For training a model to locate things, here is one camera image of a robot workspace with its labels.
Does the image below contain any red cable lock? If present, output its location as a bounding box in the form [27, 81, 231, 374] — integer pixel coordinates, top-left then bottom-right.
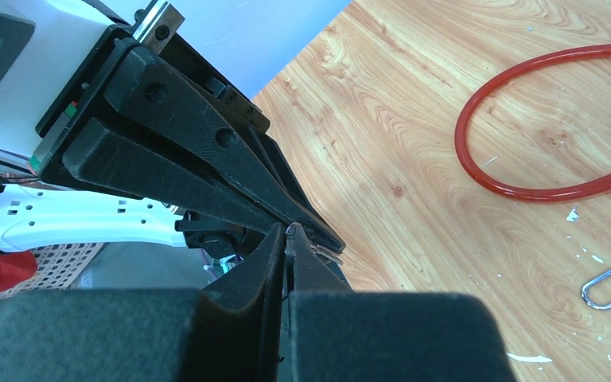
[453, 41, 611, 204]

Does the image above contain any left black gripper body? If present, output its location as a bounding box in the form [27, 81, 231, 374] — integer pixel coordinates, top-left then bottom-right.
[33, 1, 271, 190]

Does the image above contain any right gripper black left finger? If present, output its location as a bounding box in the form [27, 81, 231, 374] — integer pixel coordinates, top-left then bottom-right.
[0, 224, 286, 381]

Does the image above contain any small silver key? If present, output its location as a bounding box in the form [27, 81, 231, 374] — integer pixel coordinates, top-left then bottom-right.
[286, 223, 344, 266]

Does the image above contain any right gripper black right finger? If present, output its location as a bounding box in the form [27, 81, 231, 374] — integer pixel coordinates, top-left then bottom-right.
[286, 223, 515, 381]

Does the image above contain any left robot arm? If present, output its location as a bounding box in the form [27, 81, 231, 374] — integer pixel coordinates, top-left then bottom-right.
[0, 1, 344, 259]

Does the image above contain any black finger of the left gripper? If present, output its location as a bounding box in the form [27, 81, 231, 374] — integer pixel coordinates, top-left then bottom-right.
[62, 118, 278, 233]
[103, 46, 345, 252]

